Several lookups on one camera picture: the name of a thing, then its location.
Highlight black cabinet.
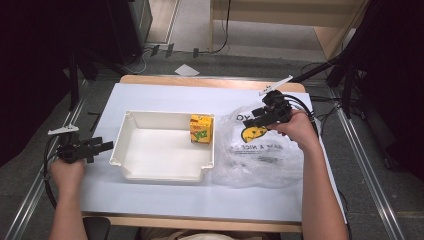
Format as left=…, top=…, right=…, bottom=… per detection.
left=105, top=0, right=154, bottom=66

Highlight yellow juice box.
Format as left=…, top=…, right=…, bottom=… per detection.
left=188, top=113, right=214, bottom=145

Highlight black stool seat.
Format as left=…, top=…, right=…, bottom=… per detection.
left=81, top=217, right=111, bottom=240

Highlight wooden shelf unit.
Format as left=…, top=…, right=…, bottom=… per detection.
left=208, top=0, right=372, bottom=62

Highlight black hanging cable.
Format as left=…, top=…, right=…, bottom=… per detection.
left=211, top=0, right=232, bottom=55

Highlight clear plastic bag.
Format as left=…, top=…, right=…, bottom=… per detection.
left=210, top=103, right=323, bottom=189

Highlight left hand-held gripper cable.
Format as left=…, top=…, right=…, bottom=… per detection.
left=43, top=134, right=61, bottom=210

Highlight metal floor rail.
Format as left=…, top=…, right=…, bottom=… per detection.
left=328, top=84, right=407, bottom=240
left=2, top=79, right=90, bottom=240

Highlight black metal stand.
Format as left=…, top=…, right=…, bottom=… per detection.
left=67, top=48, right=99, bottom=112
left=287, top=49, right=359, bottom=119

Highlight white paper sheet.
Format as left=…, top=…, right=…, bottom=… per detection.
left=174, top=63, right=201, bottom=77

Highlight person's left hand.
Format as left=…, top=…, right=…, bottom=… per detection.
left=49, top=158, right=87, bottom=202

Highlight person's right hand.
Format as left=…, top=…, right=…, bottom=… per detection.
left=266, top=109, right=322, bottom=152

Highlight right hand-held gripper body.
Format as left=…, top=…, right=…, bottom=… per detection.
left=258, top=74, right=295, bottom=127

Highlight black floor cables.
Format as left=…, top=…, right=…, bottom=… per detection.
left=308, top=95, right=344, bottom=134

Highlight hand-held gripper cable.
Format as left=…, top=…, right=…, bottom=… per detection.
left=43, top=134, right=61, bottom=210
left=281, top=93, right=320, bottom=138

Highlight right hand-held gripper cable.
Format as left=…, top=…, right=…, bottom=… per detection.
left=281, top=93, right=320, bottom=138

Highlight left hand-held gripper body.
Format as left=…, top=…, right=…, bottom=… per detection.
left=47, top=123, right=96, bottom=165

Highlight pale blue table mat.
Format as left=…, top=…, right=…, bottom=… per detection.
left=78, top=83, right=349, bottom=225

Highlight white plastic tray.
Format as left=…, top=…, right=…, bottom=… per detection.
left=108, top=110, right=216, bottom=184

